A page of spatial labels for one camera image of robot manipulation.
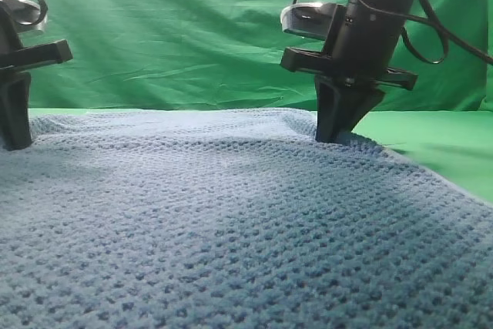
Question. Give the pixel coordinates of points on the blue waffle-weave towel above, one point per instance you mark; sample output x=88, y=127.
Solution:
x=233, y=219

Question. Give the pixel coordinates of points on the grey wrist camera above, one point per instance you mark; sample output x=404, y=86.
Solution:
x=27, y=15
x=308, y=19

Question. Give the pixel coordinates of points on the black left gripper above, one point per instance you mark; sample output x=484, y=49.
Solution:
x=17, y=58

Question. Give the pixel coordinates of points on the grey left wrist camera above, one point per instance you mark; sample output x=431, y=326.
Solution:
x=27, y=15

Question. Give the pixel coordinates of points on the green backdrop cloth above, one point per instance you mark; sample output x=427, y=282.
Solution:
x=224, y=54

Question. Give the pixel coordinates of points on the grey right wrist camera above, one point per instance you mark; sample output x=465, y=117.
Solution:
x=308, y=19

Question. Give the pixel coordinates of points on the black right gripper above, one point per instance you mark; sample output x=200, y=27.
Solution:
x=358, y=48

